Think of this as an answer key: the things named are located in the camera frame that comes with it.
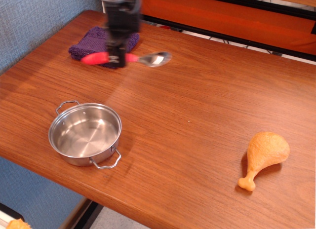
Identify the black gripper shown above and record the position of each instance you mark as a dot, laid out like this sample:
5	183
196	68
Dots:
123	21

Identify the red handled metal spoon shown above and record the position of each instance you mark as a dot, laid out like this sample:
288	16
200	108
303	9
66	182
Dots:
151	60

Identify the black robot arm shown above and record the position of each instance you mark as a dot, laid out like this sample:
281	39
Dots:
123	20

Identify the orange toy chicken leg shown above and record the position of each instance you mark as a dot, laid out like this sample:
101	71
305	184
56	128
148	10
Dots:
264	149

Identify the purple folded towel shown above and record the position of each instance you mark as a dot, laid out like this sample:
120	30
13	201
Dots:
95	41

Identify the small steel pot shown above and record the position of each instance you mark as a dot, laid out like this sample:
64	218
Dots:
86	134

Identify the orange back panel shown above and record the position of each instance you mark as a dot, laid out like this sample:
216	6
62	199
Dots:
222	16

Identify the orange object bottom left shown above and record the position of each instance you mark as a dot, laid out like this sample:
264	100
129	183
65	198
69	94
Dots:
18	224

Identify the black metal frame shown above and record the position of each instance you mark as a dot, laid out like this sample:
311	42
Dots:
222	24

